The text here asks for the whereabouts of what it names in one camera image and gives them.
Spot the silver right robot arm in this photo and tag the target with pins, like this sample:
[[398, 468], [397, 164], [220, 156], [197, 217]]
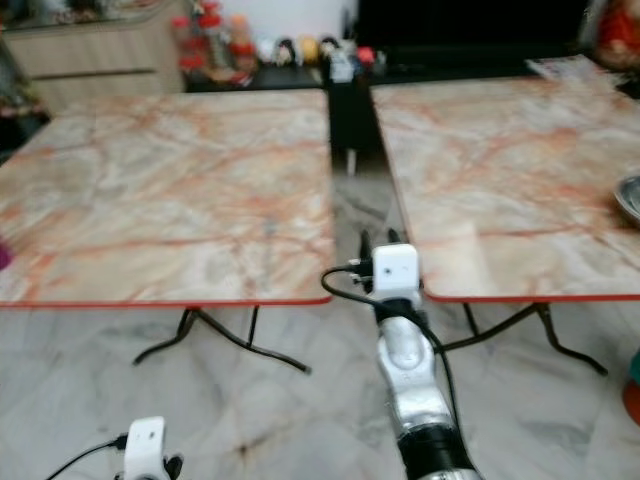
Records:
[[415, 390]]

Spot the small white box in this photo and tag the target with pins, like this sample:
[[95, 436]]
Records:
[[342, 68]]

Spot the black television screen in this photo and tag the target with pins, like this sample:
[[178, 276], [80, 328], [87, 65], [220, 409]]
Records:
[[460, 20]]

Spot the printed magazine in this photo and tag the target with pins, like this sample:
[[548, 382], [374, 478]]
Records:
[[572, 68]]

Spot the orange-lidded snack jar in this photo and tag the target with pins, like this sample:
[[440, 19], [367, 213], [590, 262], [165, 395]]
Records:
[[240, 38]]

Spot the silver metal bowl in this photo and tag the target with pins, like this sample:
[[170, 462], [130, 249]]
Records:
[[630, 198]]

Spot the black-haired toy figurine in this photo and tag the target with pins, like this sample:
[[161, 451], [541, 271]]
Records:
[[285, 50], [328, 47]]

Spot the light wooden drawer cabinet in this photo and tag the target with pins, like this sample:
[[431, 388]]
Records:
[[100, 65]]

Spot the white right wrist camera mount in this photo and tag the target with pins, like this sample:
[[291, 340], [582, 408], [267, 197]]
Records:
[[396, 270]]

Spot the purple plastic cup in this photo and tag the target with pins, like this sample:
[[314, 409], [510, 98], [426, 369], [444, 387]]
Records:
[[5, 257]]

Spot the small red box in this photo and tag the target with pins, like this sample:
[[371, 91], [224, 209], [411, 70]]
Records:
[[365, 55]]

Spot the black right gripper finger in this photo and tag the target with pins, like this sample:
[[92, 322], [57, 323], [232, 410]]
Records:
[[363, 243], [392, 238]]

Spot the slim red-lidded clear jar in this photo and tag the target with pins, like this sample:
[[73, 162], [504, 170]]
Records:
[[186, 45]]

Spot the red and teal container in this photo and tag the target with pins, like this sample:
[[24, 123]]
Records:
[[632, 395]]

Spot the yellow toy figurine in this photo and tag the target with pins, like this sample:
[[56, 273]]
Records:
[[307, 47]]

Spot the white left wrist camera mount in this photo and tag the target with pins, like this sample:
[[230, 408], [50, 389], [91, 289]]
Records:
[[145, 446]]

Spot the black television console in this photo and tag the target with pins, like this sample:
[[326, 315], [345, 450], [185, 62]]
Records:
[[350, 120]]

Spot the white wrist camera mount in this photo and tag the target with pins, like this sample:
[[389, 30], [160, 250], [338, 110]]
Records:
[[145, 446], [396, 270]]

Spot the white toy figurine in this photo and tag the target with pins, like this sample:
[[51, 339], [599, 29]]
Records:
[[265, 50]]

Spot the red orange decorative figure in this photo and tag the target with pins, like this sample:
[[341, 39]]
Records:
[[620, 30]]

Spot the large red-lidded clear jar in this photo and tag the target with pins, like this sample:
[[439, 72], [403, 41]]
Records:
[[211, 47]]

